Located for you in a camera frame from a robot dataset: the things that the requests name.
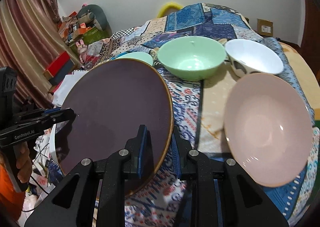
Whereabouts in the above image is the dark purple plate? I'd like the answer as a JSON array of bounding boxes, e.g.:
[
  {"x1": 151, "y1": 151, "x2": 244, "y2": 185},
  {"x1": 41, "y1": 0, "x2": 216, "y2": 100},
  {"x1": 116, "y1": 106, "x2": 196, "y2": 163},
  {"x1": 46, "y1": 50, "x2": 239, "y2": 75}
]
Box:
[{"x1": 54, "y1": 59, "x2": 174, "y2": 196}]

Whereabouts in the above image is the pink bowl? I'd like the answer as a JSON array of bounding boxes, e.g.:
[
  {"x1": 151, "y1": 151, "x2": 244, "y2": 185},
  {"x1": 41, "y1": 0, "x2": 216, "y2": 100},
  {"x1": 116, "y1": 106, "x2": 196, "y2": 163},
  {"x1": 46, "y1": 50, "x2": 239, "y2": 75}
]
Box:
[{"x1": 224, "y1": 74, "x2": 313, "y2": 187}]

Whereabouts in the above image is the mint green plate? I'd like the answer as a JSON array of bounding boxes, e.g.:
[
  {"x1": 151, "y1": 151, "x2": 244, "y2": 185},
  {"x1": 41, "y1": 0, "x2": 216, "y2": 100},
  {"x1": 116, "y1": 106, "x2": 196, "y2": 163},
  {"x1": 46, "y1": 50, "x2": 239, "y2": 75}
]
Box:
[{"x1": 116, "y1": 52, "x2": 153, "y2": 66}]

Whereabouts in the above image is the mint green bowl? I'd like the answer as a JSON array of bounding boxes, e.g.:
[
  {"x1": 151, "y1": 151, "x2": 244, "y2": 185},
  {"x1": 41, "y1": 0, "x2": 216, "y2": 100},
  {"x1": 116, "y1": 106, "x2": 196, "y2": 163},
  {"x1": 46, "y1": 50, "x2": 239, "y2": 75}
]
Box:
[{"x1": 157, "y1": 36, "x2": 227, "y2": 81}]

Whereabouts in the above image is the orange sleeve forearm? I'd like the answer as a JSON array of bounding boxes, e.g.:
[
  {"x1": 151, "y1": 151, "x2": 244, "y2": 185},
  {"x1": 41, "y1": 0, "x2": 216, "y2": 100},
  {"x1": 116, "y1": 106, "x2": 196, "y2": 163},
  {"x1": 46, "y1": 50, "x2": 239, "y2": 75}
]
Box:
[{"x1": 1, "y1": 155, "x2": 25, "y2": 222}]

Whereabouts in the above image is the person's left hand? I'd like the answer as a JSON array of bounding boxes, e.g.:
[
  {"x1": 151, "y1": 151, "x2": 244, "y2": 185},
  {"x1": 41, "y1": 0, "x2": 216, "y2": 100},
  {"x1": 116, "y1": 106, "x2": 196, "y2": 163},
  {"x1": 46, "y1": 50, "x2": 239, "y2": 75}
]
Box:
[{"x1": 16, "y1": 142, "x2": 32, "y2": 184}]

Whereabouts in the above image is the white folded cloth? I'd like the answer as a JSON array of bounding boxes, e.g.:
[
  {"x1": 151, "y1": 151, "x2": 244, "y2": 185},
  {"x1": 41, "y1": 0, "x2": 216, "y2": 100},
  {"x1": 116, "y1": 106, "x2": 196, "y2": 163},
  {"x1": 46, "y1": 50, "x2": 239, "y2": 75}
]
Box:
[{"x1": 52, "y1": 70, "x2": 88, "y2": 107}]

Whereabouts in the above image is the red flat box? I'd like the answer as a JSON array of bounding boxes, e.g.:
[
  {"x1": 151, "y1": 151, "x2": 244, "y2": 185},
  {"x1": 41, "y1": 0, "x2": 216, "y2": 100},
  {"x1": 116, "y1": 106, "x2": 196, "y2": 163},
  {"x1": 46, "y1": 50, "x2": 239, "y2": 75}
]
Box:
[{"x1": 43, "y1": 51, "x2": 70, "y2": 80}]

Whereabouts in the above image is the pink bunny toy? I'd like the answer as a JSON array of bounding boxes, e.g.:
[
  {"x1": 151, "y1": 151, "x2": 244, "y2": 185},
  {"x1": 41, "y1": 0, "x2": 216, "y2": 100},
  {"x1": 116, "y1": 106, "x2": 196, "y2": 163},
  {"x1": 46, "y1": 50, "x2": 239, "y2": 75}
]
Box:
[{"x1": 76, "y1": 39, "x2": 88, "y2": 64}]

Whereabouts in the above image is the striped pink curtain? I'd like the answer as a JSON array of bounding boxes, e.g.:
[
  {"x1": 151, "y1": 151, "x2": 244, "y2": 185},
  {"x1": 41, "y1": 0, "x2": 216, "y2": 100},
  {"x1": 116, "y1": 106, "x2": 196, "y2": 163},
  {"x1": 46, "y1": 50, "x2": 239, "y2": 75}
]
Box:
[{"x1": 1, "y1": 0, "x2": 80, "y2": 108}]

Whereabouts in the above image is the patchwork quilt bedspread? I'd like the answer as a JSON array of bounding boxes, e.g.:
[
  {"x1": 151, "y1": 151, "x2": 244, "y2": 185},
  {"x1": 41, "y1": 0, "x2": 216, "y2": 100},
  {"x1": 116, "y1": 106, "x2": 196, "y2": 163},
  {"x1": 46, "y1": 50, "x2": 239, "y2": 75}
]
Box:
[{"x1": 70, "y1": 3, "x2": 319, "y2": 226}]

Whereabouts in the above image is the green cardboard box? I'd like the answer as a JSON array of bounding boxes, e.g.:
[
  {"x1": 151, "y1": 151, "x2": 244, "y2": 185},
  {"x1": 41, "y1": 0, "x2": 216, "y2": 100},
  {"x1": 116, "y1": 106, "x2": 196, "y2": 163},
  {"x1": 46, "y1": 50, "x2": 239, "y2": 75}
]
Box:
[{"x1": 82, "y1": 27, "x2": 110, "y2": 45}]

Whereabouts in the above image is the white patterned bowl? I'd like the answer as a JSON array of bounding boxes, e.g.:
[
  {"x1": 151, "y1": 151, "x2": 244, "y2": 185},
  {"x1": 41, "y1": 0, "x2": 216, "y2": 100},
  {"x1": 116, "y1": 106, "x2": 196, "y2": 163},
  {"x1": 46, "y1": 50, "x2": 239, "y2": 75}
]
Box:
[{"x1": 225, "y1": 39, "x2": 284, "y2": 78}]

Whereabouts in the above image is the yellow ring cushion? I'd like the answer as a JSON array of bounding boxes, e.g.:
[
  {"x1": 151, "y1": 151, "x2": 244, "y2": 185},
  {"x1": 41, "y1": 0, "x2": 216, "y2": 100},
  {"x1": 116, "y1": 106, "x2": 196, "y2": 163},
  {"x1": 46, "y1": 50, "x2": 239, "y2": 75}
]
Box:
[{"x1": 157, "y1": 2, "x2": 183, "y2": 18}]

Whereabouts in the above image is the cardboard box by wall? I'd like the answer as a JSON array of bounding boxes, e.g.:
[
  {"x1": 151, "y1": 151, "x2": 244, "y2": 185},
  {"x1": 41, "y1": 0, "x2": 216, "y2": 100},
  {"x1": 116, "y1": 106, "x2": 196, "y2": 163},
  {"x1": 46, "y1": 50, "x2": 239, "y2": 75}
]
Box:
[{"x1": 257, "y1": 19, "x2": 273, "y2": 37}]

